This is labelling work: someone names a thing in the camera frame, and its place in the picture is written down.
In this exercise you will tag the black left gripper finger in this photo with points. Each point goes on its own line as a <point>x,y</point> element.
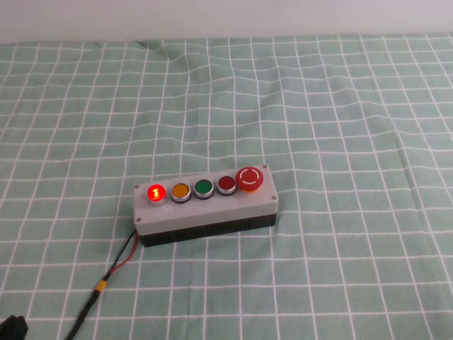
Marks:
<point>13,329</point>

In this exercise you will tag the yellow push button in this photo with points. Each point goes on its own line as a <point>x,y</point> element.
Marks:
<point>180,192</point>

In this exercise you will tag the green push button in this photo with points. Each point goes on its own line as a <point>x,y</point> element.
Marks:
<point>203,188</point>

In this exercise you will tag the red flat push button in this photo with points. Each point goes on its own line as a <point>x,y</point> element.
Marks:
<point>226,184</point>

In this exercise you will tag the red mushroom emergency stop button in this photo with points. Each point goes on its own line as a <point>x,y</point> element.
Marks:
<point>250,178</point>

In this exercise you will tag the red indicator light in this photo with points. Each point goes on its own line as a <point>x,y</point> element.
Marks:
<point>156,194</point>

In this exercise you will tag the green white grid tablecloth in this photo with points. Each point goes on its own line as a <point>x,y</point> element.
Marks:
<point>318,124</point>

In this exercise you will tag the grey black button switch box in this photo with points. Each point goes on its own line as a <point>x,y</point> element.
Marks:
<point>209,216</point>

